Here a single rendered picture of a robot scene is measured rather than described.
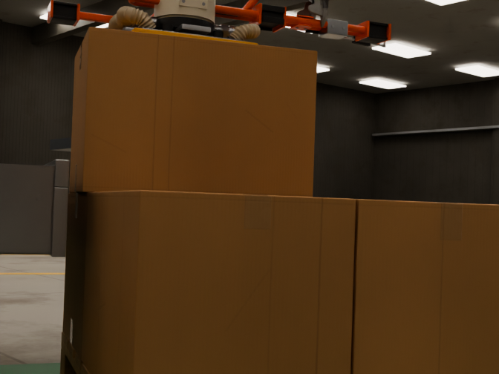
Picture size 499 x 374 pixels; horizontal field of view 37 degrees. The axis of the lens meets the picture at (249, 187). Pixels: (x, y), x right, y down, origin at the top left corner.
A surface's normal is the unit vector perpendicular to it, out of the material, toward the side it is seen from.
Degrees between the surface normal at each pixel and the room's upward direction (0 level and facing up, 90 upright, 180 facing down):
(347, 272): 90
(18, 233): 90
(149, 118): 90
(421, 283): 90
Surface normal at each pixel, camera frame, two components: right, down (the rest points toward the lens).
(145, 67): 0.31, -0.01
